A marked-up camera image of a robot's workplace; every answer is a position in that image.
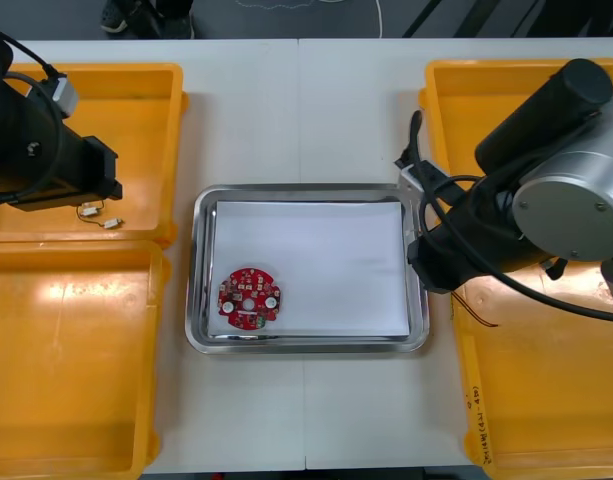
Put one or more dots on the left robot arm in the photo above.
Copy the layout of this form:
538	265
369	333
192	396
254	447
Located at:
16	135

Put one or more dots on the steel tray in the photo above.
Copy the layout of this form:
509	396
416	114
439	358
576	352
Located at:
198	300

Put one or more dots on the person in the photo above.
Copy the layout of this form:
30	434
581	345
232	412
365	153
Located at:
126	17

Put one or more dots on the white sheet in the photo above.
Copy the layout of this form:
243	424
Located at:
336	275

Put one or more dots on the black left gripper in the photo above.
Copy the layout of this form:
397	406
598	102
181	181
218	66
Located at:
93	170

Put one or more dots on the round red circuit board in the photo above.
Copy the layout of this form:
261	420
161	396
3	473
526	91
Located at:
246	285

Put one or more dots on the black metal frame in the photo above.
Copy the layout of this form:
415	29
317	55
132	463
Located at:
421	20

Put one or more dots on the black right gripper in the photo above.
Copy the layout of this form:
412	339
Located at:
433	265

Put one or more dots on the yellow-orange plastic bin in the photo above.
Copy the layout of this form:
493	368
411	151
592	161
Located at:
536	400
136	150
466	125
61	350

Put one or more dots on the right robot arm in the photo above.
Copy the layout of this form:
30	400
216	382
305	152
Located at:
561	200

